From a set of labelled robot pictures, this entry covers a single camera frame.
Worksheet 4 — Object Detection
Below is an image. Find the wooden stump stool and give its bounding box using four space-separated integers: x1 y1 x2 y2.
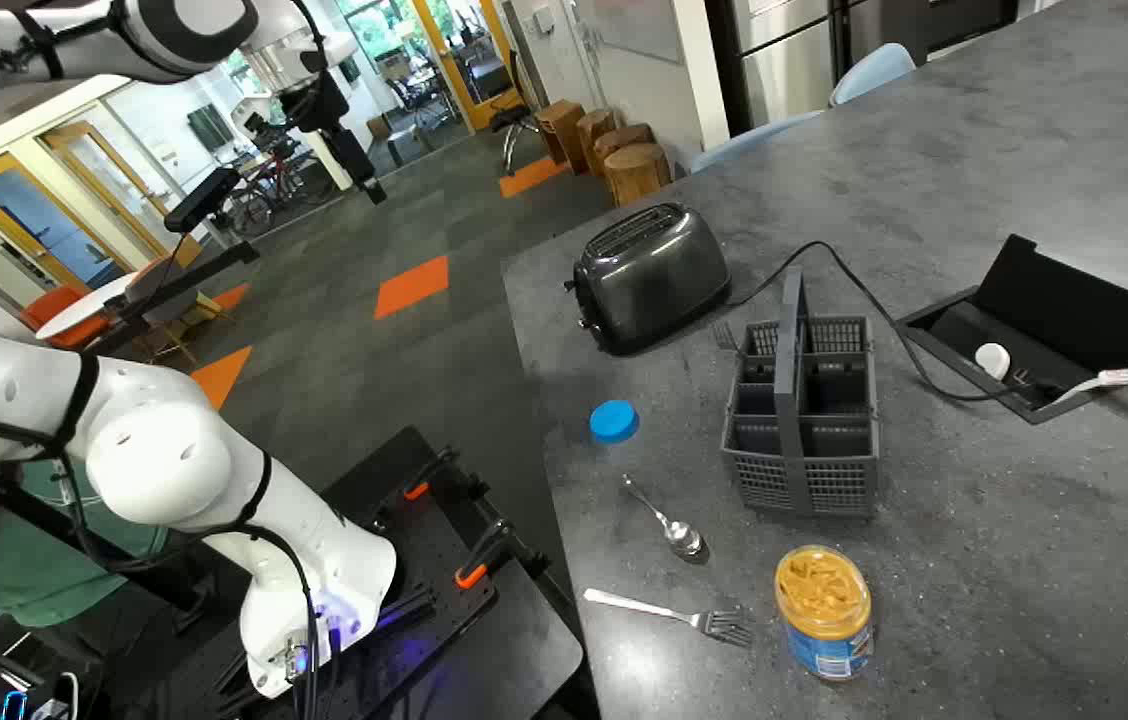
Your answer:
571 106 630 175
602 139 675 206
587 120 659 185
534 96 592 167

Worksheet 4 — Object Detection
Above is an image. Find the orange chair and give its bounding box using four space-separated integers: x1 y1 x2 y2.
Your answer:
18 274 116 353

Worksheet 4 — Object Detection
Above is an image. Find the person in green shirt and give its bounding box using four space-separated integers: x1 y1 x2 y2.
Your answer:
0 456 178 651

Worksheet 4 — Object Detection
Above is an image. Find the black toaster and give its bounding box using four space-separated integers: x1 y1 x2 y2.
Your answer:
566 201 736 359

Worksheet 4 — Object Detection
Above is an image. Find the grey plastic cutlery caddy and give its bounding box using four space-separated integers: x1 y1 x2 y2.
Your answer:
715 270 890 524

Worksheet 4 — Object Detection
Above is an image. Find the white round plug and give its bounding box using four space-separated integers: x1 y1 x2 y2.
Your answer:
974 340 1015 378

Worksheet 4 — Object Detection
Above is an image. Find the black toaster power cable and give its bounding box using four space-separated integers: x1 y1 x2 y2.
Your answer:
726 237 1040 409

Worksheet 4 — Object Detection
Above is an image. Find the blue round lid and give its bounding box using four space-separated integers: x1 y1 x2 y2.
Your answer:
584 396 643 448

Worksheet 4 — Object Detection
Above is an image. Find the black recessed outlet box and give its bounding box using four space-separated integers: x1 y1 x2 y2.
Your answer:
898 231 1128 429

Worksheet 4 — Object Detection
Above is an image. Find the silver metal spoon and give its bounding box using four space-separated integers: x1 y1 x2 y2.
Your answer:
615 472 714 569

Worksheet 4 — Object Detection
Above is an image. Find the stainless steel refrigerator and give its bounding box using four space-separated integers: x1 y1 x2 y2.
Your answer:
704 0 866 130

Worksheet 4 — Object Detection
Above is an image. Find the black clamp orange handle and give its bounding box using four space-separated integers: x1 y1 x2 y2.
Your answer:
381 456 492 520
444 517 552 598

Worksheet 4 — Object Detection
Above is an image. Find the light blue chair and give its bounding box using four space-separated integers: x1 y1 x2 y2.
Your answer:
830 39 924 106
688 106 824 178

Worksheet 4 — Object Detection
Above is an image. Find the yellow framed blue door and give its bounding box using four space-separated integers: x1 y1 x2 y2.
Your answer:
0 146 134 292

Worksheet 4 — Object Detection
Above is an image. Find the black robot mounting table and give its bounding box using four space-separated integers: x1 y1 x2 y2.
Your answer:
209 424 587 720

